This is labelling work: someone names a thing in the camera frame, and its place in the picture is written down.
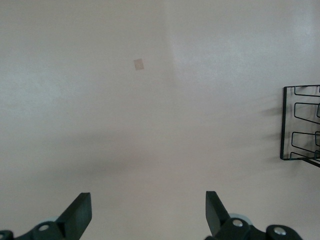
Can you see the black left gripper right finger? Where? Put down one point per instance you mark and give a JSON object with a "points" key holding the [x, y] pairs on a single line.
{"points": [[217, 220]]}

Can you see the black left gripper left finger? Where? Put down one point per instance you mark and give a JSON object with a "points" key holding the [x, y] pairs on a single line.
{"points": [[75, 220]]}

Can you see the small brown tape square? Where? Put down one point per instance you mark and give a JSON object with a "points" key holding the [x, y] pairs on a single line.
{"points": [[138, 64]]}

